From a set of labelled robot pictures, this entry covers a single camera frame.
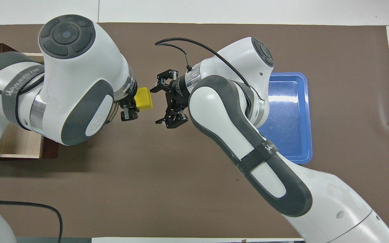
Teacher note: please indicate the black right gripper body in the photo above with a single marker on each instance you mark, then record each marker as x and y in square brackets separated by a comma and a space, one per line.
[177, 92]

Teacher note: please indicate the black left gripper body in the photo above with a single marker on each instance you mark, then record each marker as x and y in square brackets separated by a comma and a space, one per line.
[128, 99]

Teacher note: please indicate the yellow cube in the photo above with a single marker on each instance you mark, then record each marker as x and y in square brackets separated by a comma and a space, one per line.
[144, 98]

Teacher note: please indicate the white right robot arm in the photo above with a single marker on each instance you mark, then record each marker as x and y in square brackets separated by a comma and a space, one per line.
[221, 111]

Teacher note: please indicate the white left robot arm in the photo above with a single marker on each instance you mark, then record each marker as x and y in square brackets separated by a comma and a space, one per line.
[79, 74]

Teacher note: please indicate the brown table mat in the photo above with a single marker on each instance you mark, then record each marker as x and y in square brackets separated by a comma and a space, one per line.
[181, 189]

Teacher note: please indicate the blue plastic tray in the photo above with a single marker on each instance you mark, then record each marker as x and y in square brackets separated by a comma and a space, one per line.
[289, 118]

